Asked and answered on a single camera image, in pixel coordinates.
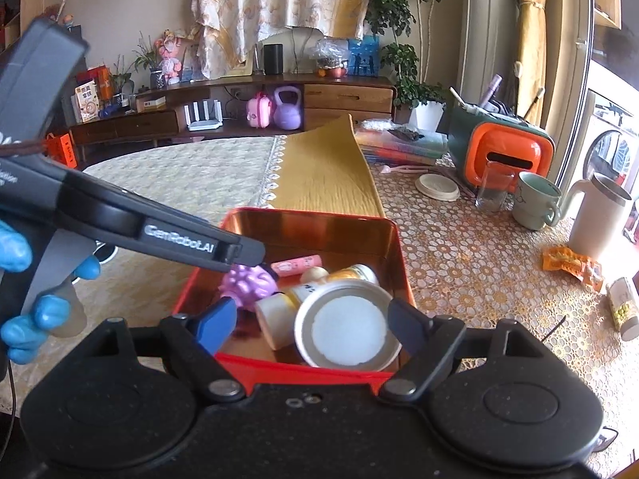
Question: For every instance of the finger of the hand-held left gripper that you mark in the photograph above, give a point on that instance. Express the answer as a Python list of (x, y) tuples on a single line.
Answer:
[(189, 242)]

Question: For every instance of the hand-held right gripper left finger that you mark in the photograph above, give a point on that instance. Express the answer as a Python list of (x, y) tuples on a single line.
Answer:
[(219, 322)]

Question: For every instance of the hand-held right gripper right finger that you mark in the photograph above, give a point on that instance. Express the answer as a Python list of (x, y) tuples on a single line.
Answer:
[(404, 325)]

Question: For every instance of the purple spiky toy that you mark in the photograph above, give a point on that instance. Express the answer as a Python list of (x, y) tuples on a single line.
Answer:
[(247, 284)]

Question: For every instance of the round gold tin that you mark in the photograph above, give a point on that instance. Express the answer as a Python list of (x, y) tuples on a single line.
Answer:
[(349, 324)]

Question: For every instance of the white and yellow bottle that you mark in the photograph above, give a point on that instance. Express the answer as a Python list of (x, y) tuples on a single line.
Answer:
[(274, 317)]

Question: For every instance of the pink cartoon tube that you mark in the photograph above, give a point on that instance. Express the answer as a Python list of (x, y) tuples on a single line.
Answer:
[(297, 264)]

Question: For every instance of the wooden ball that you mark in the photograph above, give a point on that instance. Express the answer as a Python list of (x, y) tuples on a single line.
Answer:
[(314, 275)]

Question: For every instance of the red metal box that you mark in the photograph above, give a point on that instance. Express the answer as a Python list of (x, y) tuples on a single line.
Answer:
[(309, 229)]

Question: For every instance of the person's left hand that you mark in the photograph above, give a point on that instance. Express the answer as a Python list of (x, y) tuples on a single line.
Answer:
[(35, 329)]

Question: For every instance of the beige snack bag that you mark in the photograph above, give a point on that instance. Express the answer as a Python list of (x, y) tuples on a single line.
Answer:
[(87, 102)]

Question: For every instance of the quilted beige mat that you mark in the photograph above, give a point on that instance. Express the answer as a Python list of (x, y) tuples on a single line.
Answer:
[(199, 174)]

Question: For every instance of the orange gift bag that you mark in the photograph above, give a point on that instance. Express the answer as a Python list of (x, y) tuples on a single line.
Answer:
[(62, 152)]

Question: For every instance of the gold patterned tablecloth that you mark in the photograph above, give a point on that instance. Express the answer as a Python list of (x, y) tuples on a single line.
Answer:
[(464, 269)]

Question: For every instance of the small cardboard box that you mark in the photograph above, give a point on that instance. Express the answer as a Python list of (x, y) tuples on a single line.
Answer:
[(151, 105)]

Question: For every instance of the white router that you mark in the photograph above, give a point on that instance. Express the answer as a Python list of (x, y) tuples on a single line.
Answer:
[(202, 117)]

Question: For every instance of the small plant in vase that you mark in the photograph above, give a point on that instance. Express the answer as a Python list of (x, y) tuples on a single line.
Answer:
[(155, 77)]

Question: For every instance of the round white lid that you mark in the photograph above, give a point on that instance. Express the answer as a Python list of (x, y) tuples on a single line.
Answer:
[(437, 187)]

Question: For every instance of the pink doll bouquet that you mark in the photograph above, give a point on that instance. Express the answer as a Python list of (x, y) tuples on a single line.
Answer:
[(170, 60)]

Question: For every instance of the pink toy suitcase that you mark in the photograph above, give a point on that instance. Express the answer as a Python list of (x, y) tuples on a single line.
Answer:
[(259, 112)]

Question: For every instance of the yellow mat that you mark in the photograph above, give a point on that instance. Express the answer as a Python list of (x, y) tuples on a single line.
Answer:
[(324, 169)]

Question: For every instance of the purple kettlebell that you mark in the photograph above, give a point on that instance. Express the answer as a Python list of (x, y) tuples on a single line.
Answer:
[(287, 114)]

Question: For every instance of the clear drinking glass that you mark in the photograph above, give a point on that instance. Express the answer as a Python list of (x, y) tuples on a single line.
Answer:
[(494, 189)]

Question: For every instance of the orange snack wrapper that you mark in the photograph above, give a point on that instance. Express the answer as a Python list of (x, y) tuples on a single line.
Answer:
[(569, 262)]

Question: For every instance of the stack of books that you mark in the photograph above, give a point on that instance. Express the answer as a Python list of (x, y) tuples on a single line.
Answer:
[(409, 148)]

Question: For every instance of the green mug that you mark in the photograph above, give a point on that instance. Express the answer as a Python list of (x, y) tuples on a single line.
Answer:
[(534, 204)]

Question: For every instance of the black cylindrical speaker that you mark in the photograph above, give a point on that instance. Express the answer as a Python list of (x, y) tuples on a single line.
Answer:
[(273, 60)]

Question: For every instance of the green orange bag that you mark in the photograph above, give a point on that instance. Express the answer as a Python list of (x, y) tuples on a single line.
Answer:
[(504, 147)]

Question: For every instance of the wooden tv cabinet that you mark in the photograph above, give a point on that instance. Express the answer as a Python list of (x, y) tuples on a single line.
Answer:
[(344, 100)]

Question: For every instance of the white kettle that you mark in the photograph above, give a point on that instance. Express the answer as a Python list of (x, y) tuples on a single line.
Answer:
[(596, 224)]

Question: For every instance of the small pill bottle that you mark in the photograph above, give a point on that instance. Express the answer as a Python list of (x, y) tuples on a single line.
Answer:
[(624, 309)]

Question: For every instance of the plastic bag of fruit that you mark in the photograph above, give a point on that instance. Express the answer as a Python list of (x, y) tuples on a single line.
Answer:
[(329, 57)]

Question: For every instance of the blue picture board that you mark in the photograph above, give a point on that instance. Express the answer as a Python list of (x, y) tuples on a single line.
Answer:
[(364, 57)]

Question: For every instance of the washing machine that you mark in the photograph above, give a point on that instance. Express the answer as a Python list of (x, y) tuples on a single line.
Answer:
[(611, 144)]

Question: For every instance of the potted green tree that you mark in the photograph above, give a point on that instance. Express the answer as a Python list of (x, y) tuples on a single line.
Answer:
[(394, 10)]

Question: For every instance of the yellow curtain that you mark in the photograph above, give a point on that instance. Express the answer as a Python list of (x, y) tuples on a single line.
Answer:
[(531, 35)]

